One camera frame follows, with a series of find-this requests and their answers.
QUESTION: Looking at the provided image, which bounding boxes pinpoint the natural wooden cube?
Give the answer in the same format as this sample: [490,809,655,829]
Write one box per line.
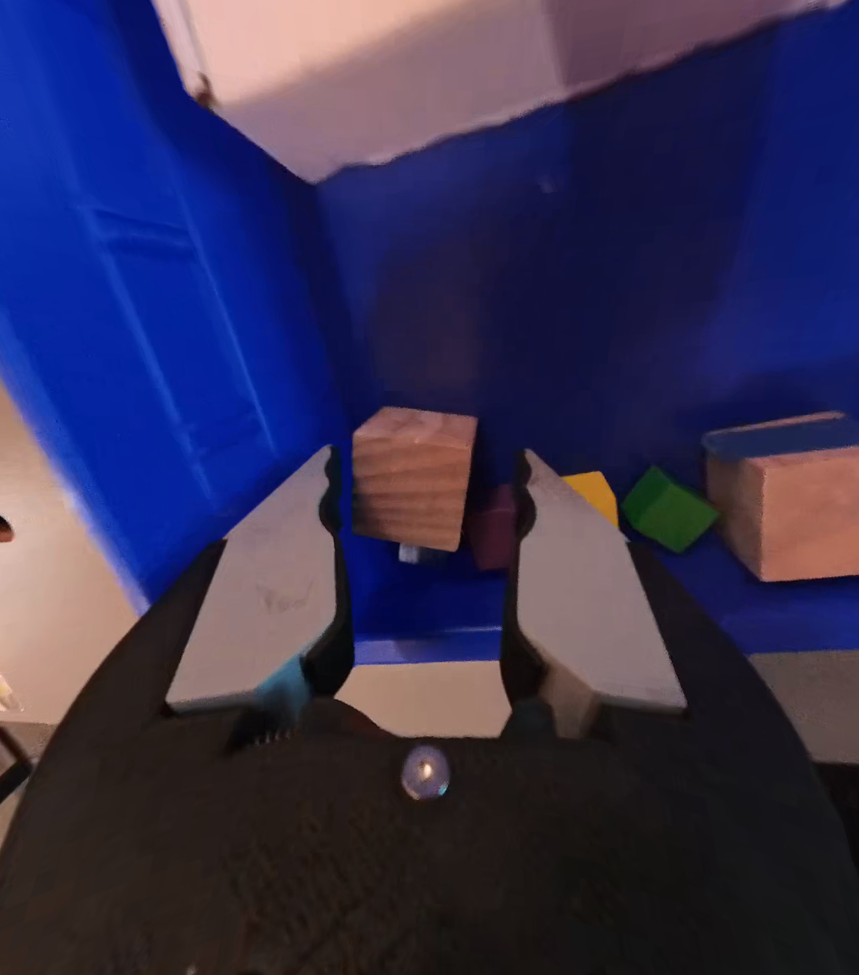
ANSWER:
[352,406,478,553]

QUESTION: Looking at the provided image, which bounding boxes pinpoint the wooden cube with blue face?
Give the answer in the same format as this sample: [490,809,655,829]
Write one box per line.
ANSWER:
[701,411,859,583]

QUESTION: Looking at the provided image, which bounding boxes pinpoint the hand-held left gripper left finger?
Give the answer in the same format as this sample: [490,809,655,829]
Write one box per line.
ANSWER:
[164,444,356,713]

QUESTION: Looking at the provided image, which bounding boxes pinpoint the small green cube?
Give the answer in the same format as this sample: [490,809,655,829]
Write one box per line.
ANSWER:
[622,466,721,555]

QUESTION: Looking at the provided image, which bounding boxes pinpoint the small yellow cube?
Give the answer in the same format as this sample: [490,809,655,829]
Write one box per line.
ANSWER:
[560,471,620,529]

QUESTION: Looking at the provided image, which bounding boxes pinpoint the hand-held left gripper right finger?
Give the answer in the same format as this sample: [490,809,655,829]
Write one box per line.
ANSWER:
[500,448,688,732]

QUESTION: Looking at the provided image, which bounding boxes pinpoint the blue plastic bin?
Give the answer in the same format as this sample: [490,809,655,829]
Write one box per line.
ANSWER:
[0,0,859,665]

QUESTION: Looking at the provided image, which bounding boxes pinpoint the white cardboard mailer box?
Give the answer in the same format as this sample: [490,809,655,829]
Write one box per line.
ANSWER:
[151,0,853,185]

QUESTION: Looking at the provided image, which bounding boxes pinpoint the small purple cube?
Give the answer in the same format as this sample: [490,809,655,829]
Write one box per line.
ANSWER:
[471,483,519,571]

